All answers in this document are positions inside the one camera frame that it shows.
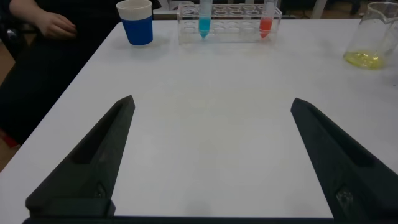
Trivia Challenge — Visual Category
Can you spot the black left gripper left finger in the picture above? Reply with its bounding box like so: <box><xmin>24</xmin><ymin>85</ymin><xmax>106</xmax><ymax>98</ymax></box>
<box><xmin>25</xmin><ymin>95</ymin><xmax>136</xmax><ymax>218</ymax></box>

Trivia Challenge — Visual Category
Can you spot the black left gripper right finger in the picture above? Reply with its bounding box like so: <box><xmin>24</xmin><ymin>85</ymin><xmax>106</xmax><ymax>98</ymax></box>
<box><xmin>290</xmin><ymin>97</ymin><xmax>398</xmax><ymax>222</ymax></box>

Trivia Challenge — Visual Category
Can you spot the blue pigment test tube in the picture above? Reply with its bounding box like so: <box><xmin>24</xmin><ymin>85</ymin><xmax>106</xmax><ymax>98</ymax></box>
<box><xmin>198</xmin><ymin>0</ymin><xmax>213</xmax><ymax>39</ymax></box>

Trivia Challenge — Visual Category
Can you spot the clear glass beaker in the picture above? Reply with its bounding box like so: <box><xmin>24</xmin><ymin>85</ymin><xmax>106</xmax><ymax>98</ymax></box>
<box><xmin>343</xmin><ymin>1</ymin><xmax>398</xmax><ymax>70</ymax></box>

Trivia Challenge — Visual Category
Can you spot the red pigment test tube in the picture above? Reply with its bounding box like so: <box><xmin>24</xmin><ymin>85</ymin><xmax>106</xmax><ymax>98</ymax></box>
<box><xmin>259</xmin><ymin>0</ymin><xmax>279</xmax><ymax>39</ymax></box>

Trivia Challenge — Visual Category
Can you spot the clear acrylic test tube rack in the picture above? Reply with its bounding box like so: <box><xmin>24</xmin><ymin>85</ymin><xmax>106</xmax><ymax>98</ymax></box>
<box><xmin>177</xmin><ymin>2</ymin><xmax>283</xmax><ymax>44</ymax></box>

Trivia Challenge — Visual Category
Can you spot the seated man's right hand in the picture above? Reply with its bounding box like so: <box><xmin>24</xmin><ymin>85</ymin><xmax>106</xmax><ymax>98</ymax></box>
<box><xmin>35</xmin><ymin>11</ymin><xmax>78</xmax><ymax>40</ymax></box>

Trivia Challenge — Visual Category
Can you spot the red bag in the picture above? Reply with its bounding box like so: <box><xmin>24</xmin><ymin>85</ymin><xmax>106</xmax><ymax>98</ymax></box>
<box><xmin>0</xmin><ymin>126</ymin><xmax>18</xmax><ymax>149</ymax></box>

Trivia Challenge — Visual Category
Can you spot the man in black sweater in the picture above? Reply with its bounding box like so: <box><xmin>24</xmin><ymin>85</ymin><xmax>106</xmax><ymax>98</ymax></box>
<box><xmin>0</xmin><ymin>0</ymin><xmax>162</xmax><ymax>146</ymax></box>

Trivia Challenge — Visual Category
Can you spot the blue white paper cup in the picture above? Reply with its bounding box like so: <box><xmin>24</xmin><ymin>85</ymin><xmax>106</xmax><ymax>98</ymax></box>
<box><xmin>116</xmin><ymin>0</ymin><xmax>154</xmax><ymax>47</ymax></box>

